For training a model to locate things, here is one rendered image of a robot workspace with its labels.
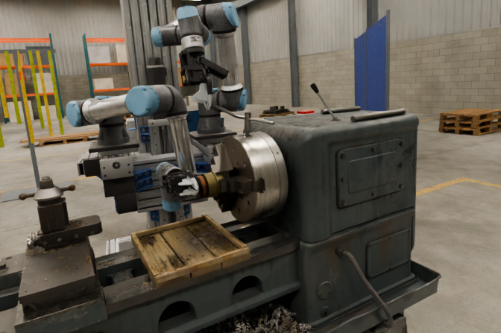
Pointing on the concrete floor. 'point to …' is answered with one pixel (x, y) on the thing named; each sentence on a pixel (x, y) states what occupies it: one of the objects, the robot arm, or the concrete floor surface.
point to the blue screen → (373, 66)
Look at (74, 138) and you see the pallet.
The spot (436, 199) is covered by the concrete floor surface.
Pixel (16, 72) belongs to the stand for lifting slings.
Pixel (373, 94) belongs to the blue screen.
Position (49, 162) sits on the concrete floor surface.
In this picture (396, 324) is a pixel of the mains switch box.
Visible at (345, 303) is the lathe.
